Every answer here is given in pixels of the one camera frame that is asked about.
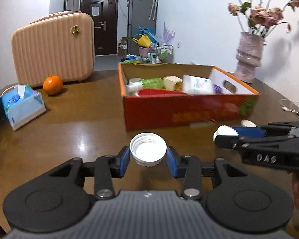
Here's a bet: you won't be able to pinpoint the yellow watering can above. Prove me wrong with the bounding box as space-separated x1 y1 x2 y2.
130 35 152 48

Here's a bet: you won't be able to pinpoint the green spray bottle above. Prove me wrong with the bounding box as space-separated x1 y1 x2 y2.
126 78 164 92

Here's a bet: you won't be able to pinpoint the orange fruit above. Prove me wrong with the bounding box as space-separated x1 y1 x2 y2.
43 75 63 96

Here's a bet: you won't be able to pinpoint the dried pink roses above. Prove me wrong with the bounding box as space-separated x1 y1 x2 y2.
227 0 299 38

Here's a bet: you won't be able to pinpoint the pink ribbed suitcase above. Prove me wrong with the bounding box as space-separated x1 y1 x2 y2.
11 11 95 87

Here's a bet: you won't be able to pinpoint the blue tissue pack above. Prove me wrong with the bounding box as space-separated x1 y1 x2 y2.
0 85 46 131

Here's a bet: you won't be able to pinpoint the white wipes container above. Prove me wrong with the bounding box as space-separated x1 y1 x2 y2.
182 75 214 95

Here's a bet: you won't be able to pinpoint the beige small box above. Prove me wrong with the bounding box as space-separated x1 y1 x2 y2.
163 75 183 92

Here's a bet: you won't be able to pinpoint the white round cap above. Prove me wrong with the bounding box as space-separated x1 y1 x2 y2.
241 120 257 128

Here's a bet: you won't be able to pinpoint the dark brown entrance door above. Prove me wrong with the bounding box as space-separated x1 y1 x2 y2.
80 0 118 56

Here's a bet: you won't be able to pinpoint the grey refrigerator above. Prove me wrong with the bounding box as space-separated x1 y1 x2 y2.
127 0 156 55

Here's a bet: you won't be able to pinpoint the red cardboard pumpkin box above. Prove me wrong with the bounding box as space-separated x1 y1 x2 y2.
118 63 259 131

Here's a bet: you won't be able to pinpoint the wire storage cart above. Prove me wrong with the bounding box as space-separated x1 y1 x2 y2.
148 43 174 64

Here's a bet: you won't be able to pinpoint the pink textured vase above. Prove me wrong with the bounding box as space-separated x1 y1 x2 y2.
234 31 264 84

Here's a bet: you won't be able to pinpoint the ribbed white bottle cap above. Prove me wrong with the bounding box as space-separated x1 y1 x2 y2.
213 125 239 141

